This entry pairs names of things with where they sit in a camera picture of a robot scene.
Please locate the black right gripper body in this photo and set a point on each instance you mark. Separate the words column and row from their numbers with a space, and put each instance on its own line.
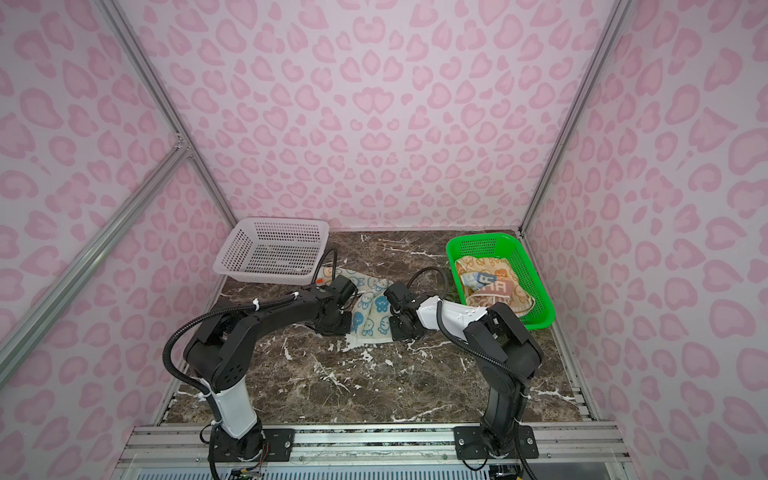
column 399, row 330

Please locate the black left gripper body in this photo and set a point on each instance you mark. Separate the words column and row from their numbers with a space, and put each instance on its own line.
column 342, row 326

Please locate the blue bunny pattern towel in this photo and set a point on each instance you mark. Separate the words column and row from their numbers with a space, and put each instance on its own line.
column 370, row 312

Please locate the white plastic basket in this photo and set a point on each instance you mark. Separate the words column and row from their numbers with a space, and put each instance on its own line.
column 273, row 250

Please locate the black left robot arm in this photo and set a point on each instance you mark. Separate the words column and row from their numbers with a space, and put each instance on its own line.
column 209, row 333

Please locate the brown pattern towel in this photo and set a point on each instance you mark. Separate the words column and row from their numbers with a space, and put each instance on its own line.
column 487, row 281

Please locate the green plastic basket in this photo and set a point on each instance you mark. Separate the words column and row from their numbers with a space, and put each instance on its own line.
column 504, row 246

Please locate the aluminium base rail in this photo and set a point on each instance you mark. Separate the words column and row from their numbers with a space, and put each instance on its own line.
column 391, row 445

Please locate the aluminium diagonal frame bar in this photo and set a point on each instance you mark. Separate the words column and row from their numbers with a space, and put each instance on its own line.
column 39, row 319

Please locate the aluminium frame corner post left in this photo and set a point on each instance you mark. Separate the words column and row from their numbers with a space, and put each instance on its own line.
column 127, row 38

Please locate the aluminium frame corner post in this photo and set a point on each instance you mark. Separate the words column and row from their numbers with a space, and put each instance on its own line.
column 127, row 38
column 616, row 23

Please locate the aluminium frame corner post right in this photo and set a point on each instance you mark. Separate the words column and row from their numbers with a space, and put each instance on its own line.
column 616, row 23

